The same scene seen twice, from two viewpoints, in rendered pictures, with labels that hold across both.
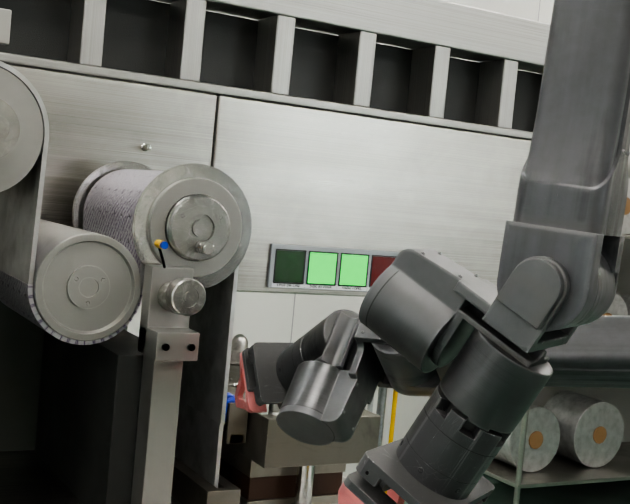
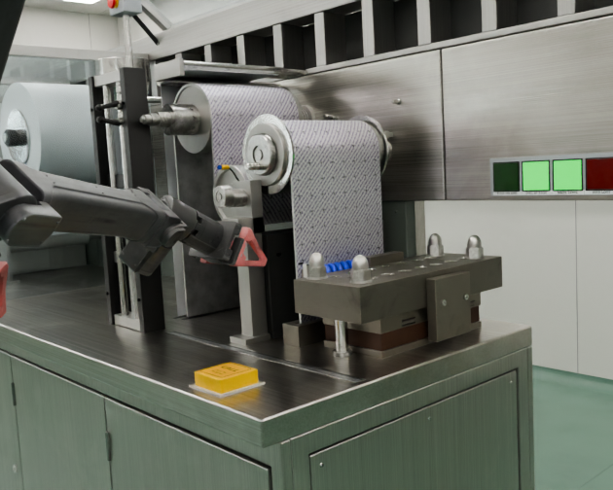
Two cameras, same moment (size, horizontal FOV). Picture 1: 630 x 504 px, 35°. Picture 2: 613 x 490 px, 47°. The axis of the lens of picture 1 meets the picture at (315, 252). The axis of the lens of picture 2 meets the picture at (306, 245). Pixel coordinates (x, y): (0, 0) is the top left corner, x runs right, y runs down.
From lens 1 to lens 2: 150 cm
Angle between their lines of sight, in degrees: 77
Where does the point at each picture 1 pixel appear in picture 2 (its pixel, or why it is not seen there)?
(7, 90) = (198, 96)
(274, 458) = (299, 307)
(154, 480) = (243, 307)
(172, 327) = (245, 216)
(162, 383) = not seen: hidden behind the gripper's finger
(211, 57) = (468, 17)
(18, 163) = (205, 133)
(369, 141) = (573, 47)
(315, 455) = (321, 310)
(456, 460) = not seen: outside the picture
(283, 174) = (495, 98)
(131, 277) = not seen: hidden behind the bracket
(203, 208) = (257, 142)
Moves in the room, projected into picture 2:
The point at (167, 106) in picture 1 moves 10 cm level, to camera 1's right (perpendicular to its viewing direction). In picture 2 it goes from (409, 69) to (427, 61)
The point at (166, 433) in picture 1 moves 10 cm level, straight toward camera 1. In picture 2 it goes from (244, 280) to (192, 285)
